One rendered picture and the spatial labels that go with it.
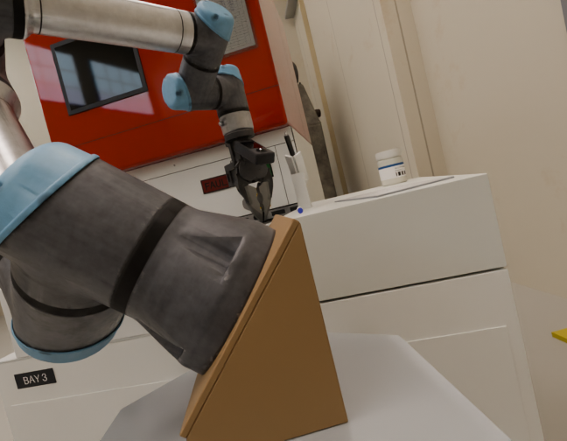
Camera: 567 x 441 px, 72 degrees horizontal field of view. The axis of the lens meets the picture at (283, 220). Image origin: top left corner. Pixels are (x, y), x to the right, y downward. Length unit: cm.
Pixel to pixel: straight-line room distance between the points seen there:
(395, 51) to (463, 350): 329
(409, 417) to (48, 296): 32
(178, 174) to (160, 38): 69
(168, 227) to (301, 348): 15
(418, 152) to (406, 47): 91
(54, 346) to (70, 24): 47
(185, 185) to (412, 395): 113
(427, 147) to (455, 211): 306
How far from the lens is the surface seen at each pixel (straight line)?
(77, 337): 48
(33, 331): 48
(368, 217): 64
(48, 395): 95
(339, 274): 65
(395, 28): 387
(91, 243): 35
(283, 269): 30
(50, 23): 73
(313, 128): 612
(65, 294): 40
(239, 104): 93
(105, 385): 87
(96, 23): 74
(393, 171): 112
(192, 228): 34
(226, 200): 133
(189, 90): 87
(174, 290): 33
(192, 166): 137
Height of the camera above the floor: 100
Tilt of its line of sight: 3 degrees down
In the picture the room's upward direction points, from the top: 14 degrees counter-clockwise
